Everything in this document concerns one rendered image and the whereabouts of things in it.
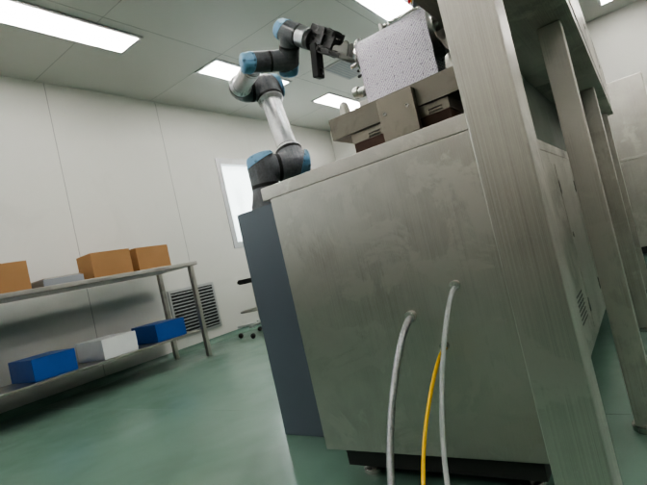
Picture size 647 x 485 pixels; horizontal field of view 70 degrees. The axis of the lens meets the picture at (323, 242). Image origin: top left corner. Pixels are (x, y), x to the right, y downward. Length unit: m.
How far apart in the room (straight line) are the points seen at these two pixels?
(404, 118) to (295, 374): 1.07
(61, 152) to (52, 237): 0.81
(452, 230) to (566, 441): 0.62
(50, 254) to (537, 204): 4.34
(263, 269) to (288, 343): 0.30
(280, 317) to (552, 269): 1.38
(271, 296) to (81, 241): 3.15
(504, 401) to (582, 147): 0.71
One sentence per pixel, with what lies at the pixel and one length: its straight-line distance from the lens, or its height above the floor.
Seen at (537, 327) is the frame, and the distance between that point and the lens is 0.58.
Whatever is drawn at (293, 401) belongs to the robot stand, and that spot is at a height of 0.13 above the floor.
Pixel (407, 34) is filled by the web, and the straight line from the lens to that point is 1.51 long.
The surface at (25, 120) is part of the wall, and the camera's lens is 4.93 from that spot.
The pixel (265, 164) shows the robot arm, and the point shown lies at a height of 1.07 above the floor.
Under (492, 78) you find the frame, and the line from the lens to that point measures 0.58.
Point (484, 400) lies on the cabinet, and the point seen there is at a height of 0.24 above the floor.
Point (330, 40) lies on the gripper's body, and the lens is 1.68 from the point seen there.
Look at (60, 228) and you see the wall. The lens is 4.71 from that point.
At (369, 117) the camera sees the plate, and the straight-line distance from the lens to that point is 1.29.
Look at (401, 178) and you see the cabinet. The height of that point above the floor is 0.80.
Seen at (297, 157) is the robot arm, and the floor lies 1.08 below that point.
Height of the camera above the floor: 0.65
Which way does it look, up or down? 2 degrees up
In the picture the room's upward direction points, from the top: 13 degrees counter-clockwise
